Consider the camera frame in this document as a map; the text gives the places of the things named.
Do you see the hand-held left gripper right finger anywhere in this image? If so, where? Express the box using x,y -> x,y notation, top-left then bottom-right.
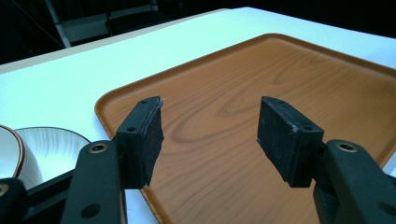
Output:
256,95 -> 396,224

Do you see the white bowl with brown rim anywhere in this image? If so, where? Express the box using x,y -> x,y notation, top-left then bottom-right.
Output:
0,124 -> 44,190

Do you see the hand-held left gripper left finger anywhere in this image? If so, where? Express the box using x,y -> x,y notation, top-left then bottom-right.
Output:
61,95 -> 165,224

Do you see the metal stand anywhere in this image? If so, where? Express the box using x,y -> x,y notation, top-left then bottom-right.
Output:
43,0 -> 163,49

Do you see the brown wooden tray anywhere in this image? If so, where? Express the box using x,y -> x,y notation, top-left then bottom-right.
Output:
94,33 -> 396,224

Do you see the white ribbed bowl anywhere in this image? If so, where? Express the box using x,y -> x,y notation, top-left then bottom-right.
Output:
14,126 -> 92,183

